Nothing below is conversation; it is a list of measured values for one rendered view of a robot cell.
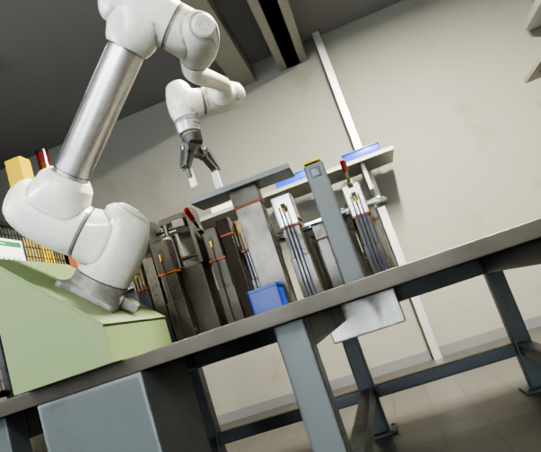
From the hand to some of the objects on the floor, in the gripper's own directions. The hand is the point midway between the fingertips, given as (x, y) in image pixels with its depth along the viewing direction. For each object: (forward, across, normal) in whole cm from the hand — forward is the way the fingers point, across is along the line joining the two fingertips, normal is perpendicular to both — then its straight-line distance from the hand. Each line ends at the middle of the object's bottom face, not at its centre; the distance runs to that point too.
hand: (206, 185), depth 192 cm
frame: (+121, +16, +30) cm, 126 cm away
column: (+121, -49, +12) cm, 132 cm away
